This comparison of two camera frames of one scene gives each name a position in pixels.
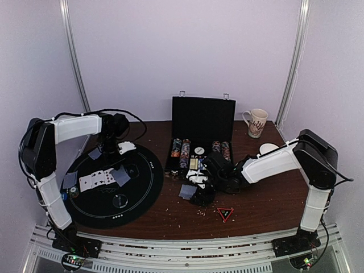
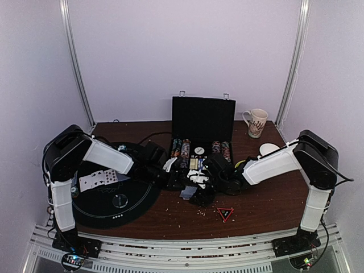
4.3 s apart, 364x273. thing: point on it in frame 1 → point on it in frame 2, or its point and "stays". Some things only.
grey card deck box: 186,191 stays
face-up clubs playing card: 98,179 stays
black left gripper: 112,162 → 169,182
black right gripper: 203,191 stays
